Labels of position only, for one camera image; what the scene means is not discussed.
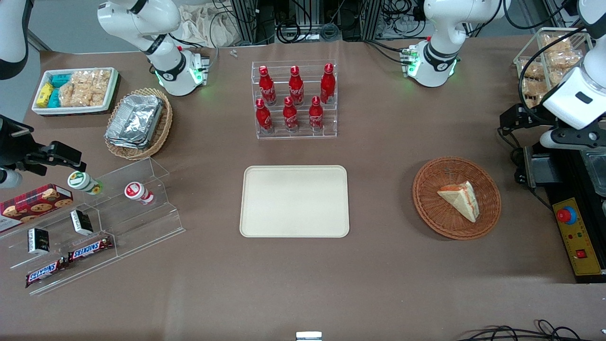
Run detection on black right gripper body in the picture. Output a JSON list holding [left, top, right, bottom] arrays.
[[0, 116, 47, 175]]

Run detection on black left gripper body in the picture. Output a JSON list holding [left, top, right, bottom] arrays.
[[518, 107, 559, 139]]

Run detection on triangular sandwich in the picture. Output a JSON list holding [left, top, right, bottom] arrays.
[[437, 180, 481, 224]]

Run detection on aluminium foil tray stack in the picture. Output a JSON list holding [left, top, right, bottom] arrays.
[[105, 94, 164, 150]]

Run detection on white rectangular snack tray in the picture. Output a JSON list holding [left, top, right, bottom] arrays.
[[32, 67, 119, 116]]

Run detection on light wicker oval basket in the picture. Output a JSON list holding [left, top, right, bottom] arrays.
[[104, 88, 173, 161]]

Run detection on brown wicker basket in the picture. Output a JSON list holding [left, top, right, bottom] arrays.
[[412, 157, 502, 241]]

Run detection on beige plastic tray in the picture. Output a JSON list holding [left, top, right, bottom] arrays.
[[240, 165, 350, 238]]

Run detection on green lid yogurt cup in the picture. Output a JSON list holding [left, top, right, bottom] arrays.
[[67, 171, 104, 196]]

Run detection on clear rice cracker bag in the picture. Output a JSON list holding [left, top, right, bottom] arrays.
[[59, 70, 112, 108], [520, 63, 546, 80], [541, 35, 574, 54], [522, 78, 547, 108], [546, 50, 584, 72]]

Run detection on grey metal plate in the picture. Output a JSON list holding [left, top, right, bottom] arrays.
[[524, 144, 553, 189]]

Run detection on yellow snack packet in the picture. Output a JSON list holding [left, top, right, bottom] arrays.
[[36, 83, 55, 108]]

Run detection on red tartan cookie box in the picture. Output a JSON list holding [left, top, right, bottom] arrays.
[[0, 184, 74, 233]]

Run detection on small black white box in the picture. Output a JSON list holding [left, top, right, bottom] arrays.
[[70, 210, 95, 236], [27, 228, 51, 256]]

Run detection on red lid yogurt cup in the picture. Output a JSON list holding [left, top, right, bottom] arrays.
[[124, 182, 155, 206]]

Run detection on clear plastic container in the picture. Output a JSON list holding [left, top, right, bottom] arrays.
[[580, 148, 606, 196]]

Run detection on brown Snickers bar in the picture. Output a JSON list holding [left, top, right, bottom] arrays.
[[25, 258, 70, 289], [68, 235, 115, 262]]

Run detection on clear acrylic step display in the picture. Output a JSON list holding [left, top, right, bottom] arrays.
[[0, 157, 187, 297]]

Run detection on yellow emergency stop box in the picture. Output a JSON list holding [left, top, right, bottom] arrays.
[[553, 197, 606, 277]]

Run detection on clear acrylic bottle rack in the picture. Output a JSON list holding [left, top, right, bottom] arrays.
[[251, 59, 339, 140]]

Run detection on white cloth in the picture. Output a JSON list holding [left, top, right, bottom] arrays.
[[178, 4, 238, 48]]

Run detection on red cola bottle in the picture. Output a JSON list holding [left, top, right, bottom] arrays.
[[308, 96, 324, 132], [288, 65, 305, 106], [258, 65, 277, 106], [320, 63, 337, 105], [283, 96, 300, 133], [256, 98, 274, 134]]

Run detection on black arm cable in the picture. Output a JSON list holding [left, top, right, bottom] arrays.
[[503, 0, 590, 125]]

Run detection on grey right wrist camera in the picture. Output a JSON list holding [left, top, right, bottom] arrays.
[[0, 169, 23, 189]]

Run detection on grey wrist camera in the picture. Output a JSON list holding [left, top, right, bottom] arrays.
[[0, 169, 23, 189], [540, 126, 600, 152]]

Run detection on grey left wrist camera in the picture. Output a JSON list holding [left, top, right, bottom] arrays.
[[540, 126, 600, 152]]

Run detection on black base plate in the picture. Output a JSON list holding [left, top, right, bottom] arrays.
[[523, 141, 606, 285]]

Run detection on black floor cables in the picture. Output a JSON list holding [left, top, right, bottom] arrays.
[[457, 320, 606, 341]]

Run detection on aluminium frame with cables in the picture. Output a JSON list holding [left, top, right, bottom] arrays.
[[213, 0, 429, 44]]

